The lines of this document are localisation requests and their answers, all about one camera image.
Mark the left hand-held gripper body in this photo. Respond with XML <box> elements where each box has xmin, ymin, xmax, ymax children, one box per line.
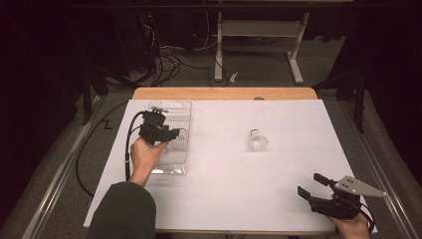
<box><xmin>137</xmin><ymin>106</ymin><xmax>171</xmax><ymax>146</ymax></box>

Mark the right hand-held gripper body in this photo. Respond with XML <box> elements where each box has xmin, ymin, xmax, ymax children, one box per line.
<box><xmin>309</xmin><ymin>175</ymin><xmax>388</xmax><ymax>221</ymax></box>

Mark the white shuttlecock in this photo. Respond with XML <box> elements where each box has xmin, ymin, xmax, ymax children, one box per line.
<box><xmin>248</xmin><ymin>128</ymin><xmax>270</xmax><ymax>152</ymax></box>
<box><xmin>175</xmin><ymin>127</ymin><xmax>191</xmax><ymax>151</ymax></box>

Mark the clear plastic bin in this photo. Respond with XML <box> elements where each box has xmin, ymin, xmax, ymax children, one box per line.
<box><xmin>147</xmin><ymin>100</ymin><xmax>193</xmax><ymax>176</ymax></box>

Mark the person's right hand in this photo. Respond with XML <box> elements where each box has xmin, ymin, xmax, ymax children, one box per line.
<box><xmin>326</xmin><ymin>213</ymin><xmax>371</xmax><ymax>239</ymax></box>

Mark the person's left hand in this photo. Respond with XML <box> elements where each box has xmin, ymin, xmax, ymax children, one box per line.
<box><xmin>129</xmin><ymin>137</ymin><xmax>171</xmax><ymax>183</ymax></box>

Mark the white board sheet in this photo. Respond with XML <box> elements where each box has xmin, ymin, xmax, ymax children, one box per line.
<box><xmin>83</xmin><ymin>99</ymin><xmax>378</xmax><ymax>234</ymax></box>

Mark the wooden table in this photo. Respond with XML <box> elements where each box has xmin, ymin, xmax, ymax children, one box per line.
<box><xmin>92</xmin><ymin>87</ymin><xmax>372</xmax><ymax>237</ymax></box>

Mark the black tripod stand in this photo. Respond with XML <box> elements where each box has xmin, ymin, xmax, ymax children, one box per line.
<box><xmin>79</xmin><ymin>64</ymin><xmax>140</xmax><ymax>126</ymax></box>
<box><xmin>313</xmin><ymin>64</ymin><xmax>369</xmax><ymax>134</ymax></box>

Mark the dark equipment box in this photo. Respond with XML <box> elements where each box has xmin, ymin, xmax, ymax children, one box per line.
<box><xmin>110</xmin><ymin>9</ymin><xmax>160</xmax><ymax>73</ymax></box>

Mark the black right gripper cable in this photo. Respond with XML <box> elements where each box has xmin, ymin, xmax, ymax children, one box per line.
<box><xmin>359</xmin><ymin>201</ymin><xmax>376</xmax><ymax>234</ymax></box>

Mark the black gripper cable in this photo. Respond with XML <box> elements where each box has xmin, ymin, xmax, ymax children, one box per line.
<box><xmin>123</xmin><ymin>111</ymin><xmax>147</xmax><ymax>183</ymax></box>
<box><xmin>359</xmin><ymin>201</ymin><xmax>376</xmax><ymax>234</ymax></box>

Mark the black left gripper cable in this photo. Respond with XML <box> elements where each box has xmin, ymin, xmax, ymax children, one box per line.
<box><xmin>123</xmin><ymin>111</ymin><xmax>147</xmax><ymax>183</ymax></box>

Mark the metal floor rail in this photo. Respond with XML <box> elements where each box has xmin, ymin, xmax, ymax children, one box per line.
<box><xmin>337</xmin><ymin>99</ymin><xmax>422</xmax><ymax>239</ymax></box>
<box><xmin>21</xmin><ymin>96</ymin><xmax>107</xmax><ymax>239</ymax></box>

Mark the tangle of floor cables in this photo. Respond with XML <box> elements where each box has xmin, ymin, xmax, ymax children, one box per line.
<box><xmin>140</xmin><ymin>13</ymin><xmax>231</xmax><ymax>88</ymax></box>

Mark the long black floor cable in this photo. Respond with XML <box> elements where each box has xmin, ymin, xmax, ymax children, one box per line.
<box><xmin>75</xmin><ymin>100</ymin><xmax>129</xmax><ymax>198</ymax></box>

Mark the white metal stand frame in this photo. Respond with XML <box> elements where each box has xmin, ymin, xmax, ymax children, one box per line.
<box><xmin>213</xmin><ymin>11</ymin><xmax>312</xmax><ymax>86</ymax></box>

